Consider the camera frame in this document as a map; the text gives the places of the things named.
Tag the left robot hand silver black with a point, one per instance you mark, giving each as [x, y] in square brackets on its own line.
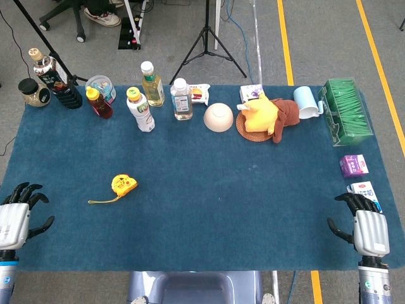
[12, 221]

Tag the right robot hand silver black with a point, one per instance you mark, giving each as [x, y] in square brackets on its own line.
[371, 231]

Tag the yellow tape measure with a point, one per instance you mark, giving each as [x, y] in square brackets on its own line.
[123, 184]

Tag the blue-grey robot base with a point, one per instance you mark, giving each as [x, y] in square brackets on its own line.
[196, 288]

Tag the white blue milk carton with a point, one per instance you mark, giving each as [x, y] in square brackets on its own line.
[365, 191]

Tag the purple milk carton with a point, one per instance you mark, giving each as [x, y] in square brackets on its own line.
[354, 166]

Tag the metal table leg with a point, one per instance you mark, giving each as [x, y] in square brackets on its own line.
[276, 286]

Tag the green tissue box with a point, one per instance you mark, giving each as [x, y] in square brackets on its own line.
[346, 111]

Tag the glass jar black lid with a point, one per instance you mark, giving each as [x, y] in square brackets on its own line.
[33, 95]

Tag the red honey bottle yellow cap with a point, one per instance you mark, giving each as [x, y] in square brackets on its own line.
[100, 106]

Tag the brown cloth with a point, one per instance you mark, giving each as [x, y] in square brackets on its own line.
[288, 112]

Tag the dark tea bottle beige cap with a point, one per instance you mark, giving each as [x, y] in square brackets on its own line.
[58, 82]

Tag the light blue white mug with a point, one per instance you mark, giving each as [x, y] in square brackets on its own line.
[303, 99]

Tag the brown woven coaster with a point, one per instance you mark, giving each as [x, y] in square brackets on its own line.
[254, 134]

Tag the yellow plush duck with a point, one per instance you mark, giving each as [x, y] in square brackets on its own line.
[261, 115]

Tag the clear round candy container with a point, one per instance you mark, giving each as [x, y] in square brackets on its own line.
[102, 84]

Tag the white drink bottle yellow cap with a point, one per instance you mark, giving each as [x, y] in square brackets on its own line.
[142, 112]

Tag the blue table mat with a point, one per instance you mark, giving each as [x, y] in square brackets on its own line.
[202, 190]

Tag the small white purple box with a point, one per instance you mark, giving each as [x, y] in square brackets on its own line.
[250, 92]

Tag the black light stand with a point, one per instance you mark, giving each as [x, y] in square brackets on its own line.
[41, 35]

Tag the beige upturned bowl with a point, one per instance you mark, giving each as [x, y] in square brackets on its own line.
[218, 117]

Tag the yellow liquid bottle white cap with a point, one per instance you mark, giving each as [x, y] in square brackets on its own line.
[153, 90]

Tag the clear water bottle white cap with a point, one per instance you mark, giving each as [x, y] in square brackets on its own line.
[182, 103]

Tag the black office chair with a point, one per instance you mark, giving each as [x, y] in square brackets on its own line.
[76, 12]

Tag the black power strip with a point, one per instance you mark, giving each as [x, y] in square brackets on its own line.
[128, 35]

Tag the packaged red snack cake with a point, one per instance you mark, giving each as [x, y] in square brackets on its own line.
[199, 93]

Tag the white sneaker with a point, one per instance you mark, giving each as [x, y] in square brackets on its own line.
[102, 19]

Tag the black tripod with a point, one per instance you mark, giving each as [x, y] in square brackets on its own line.
[206, 31]

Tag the white post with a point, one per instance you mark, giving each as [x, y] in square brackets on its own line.
[217, 25]

